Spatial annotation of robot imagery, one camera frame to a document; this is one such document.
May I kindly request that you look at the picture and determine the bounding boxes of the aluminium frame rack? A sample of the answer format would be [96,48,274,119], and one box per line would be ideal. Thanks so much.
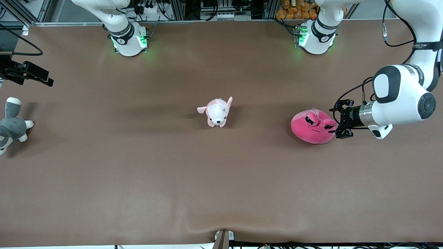
[0,0,360,27]

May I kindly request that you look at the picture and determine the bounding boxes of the round hot pink plush toy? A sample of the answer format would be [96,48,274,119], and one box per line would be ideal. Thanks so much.
[291,108,338,145]

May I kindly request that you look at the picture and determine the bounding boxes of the grey and white plush husky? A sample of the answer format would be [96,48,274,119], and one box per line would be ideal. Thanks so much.
[0,97,35,155]

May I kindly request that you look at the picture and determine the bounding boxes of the white and pink plush dog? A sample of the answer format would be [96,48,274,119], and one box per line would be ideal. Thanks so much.
[197,96,233,128]

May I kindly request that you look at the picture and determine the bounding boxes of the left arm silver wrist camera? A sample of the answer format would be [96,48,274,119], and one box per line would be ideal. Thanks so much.
[368,123,394,140]

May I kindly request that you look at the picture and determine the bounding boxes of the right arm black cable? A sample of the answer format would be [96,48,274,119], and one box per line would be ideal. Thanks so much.
[0,22,44,56]

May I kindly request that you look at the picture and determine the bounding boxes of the brown table mat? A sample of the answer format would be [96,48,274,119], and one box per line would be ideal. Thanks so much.
[0,19,443,247]

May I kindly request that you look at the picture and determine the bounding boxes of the white power strip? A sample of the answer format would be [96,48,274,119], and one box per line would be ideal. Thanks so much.
[136,0,167,15]

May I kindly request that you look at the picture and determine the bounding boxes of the bag of orange snacks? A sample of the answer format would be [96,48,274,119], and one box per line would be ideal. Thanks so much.
[275,0,319,20]

